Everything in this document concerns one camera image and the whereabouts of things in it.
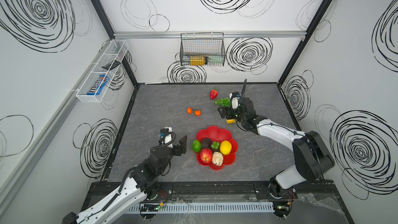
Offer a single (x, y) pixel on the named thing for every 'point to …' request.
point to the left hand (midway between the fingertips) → (181, 136)
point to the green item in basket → (215, 59)
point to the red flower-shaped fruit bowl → (216, 134)
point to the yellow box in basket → (197, 60)
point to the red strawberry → (213, 94)
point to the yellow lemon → (225, 147)
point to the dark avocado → (206, 143)
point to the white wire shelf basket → (115, 50)
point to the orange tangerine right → (198, 112)
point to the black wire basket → (202, 49)
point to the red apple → (205, 156)
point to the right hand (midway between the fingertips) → (223, 106)
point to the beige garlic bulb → (217, 158)
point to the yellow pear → (230, 121)
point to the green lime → (196, 146)
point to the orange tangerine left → (189, 110)
